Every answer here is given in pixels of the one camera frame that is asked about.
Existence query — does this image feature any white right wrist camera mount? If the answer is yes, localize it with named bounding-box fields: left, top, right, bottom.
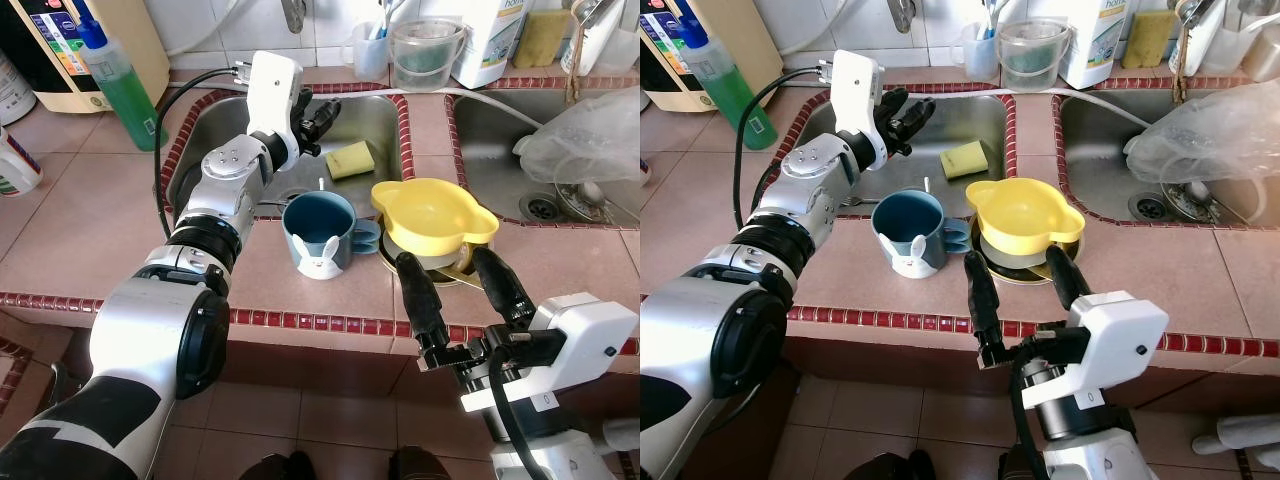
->
left=1020, top=290, right=1171, bottom=411
left=460, top=293, right=639, bottom=413

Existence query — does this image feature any black robot left foot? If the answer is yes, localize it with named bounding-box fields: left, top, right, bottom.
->
left=868, top=450, right=938, bottom=480
left=238, top=450, right=317, bottom=480

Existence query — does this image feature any green liquid bottle blue cap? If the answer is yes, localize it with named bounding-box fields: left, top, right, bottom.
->
left=683, top=15, right=780, bottom=152
left=75, top=15, right=169, bottom=153

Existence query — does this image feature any black robot foot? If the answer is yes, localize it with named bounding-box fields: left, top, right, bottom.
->
left=238, top=450, right=317, bottom=480
left=998, top=445, right=1043, bottom=480
left=387, top=446, right=457, bottom=480
left=868, top=450, right=938, bottom=480

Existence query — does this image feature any white jar green lid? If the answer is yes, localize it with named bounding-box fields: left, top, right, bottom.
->
left=0, top=50, right=37, bottom=127

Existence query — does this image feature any clear plastic bag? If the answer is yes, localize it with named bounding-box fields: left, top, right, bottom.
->
left=1123, top=78, right=1280, bottom=189
left=513, top=86, right=641, bottom=189

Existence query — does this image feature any small yellow sponge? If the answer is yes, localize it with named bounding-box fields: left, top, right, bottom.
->
left=937, top=140, right=990, bottom=182
left=325, top=141, right=377, bottom=182

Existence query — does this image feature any beige black water ionizer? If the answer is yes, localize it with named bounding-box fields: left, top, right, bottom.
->
left=0, top=0, right=173, bottom=114
left=640, top=0, right=786, bottom=114

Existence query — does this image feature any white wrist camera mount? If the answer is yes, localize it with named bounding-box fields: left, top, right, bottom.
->
left=460, top=293, right=639, bottom=413
left=1020, top=290, right=1171, bottom=411
left=830, top=50, right=891, bottom=171
left=235, top=50, right=304, bottom=171

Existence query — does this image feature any black robot right foot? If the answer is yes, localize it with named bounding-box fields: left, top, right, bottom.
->
left=998, top=445, right=1043, bottom=480
left=387, top=446, right=457, bottom=480

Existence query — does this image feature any stainless steel sink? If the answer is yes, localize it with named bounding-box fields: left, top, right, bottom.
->
left=766, top=88, right=1018, bottom=219
left=160, top=88, right=414, bottom=223
left=445, top=88, right=641, bottom=231
left=1048, top=88, right=1280, bottom=231

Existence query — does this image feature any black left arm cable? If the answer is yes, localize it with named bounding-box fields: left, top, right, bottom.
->
left=152, top=66, right=247, bottom=241
left=732, top=66, right=837, bottom=241

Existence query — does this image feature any round steel basin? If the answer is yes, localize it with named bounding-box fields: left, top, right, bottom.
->
left=378, top=232, right=483, bottom=289
left=973, top=232, right=1079, bottom=288

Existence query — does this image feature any blue white bunny mug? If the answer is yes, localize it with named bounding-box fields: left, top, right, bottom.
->
left=281, top=189, right=382, bottom=283
left=871, top=188, right=972, bottom=280

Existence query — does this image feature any yellow plastic bowl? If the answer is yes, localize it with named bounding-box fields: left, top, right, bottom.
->
left=964, top=176, right=1087, bottom=257
left=370, top=177, right=501, bottom=259

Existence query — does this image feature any steel faucet with brown hose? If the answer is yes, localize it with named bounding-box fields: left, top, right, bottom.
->
left=1168, top=0, right=1233, bottom=106
left=560, top=0, right=641, bottom=106

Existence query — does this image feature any large yellow sponge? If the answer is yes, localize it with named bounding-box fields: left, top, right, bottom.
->
left=1119, top=9, right=1181, bottom=70
left=511, top=9, right=574, bottom=70

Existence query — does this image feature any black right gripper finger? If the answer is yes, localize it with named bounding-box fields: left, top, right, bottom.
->
left=1045, top=245, right=1093, bottom=306
left=962, top=250, right=1006, bottom=351
left=472, top=247, right=536, bottom=326
left=395, top=252, right=448, bottom=351

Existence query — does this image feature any white printed mug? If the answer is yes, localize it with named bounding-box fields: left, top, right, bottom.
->
left=0, top=125, right=44, bottom=198

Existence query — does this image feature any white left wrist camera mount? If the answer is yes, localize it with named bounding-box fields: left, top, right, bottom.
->
left=235, top=50, right=304, bottom=171
left=830, top=50, right=891, bottom=171

